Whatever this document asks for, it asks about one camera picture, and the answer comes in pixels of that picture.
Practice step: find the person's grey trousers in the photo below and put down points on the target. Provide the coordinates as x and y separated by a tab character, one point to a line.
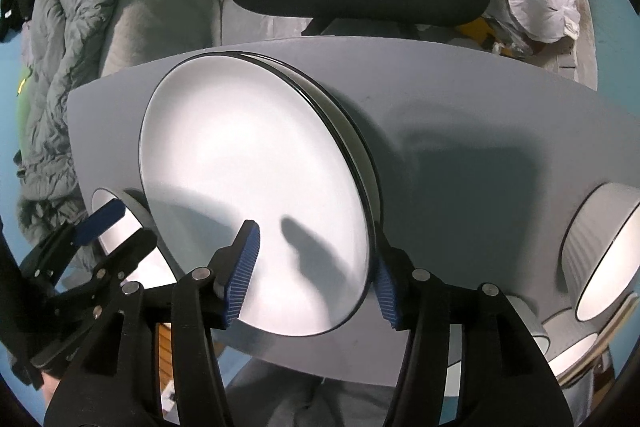
310	392

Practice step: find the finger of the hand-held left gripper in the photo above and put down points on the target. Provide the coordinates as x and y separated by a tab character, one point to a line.
100	219
130	252

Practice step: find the grey quilted down jacket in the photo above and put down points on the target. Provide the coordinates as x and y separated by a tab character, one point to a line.
60	57

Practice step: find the large white ribbed bowl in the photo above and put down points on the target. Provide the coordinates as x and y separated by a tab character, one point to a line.
590	232

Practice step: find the large white plate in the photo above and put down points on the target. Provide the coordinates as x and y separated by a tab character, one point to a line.
114	232
367	177
325	99
240	157

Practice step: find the white plastic bag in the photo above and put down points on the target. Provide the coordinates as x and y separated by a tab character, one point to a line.
545	12

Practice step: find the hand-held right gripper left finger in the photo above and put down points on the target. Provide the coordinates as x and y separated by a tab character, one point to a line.
245	267

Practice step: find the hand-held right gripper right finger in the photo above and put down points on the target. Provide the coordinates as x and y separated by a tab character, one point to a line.
387	292

